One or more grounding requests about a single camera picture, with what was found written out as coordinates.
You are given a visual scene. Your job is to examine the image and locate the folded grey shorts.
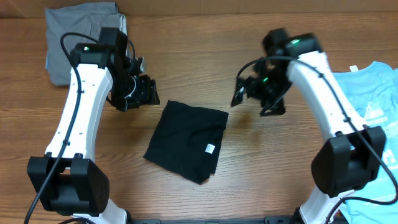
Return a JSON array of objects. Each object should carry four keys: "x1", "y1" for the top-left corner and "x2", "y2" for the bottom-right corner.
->
[{"x1": 45, "y1": 2, "x2": 127, "y2": 86}]

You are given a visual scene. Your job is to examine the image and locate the light blue t-shirt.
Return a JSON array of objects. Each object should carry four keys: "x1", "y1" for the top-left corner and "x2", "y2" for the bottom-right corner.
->
[{"x1": 333, "y1": 61, "x2": 397, "y2": 224}]

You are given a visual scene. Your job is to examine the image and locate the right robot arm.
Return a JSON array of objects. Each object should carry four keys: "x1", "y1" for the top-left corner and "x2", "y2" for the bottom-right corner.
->
[{"x1": 231, "y1": 28, "x2": 386, "y2": 223}]

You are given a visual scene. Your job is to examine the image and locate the black t-shirt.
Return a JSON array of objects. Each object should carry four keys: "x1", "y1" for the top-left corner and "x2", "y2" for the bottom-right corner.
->
[{"x1": 144, "y1": 101, "x2": 229, "y2": 184}]

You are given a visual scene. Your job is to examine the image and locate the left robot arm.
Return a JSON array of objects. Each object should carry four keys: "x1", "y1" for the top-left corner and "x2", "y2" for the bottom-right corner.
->
[{"x1": 27, "y1": 27, "x2": 160, "y2": 223}]

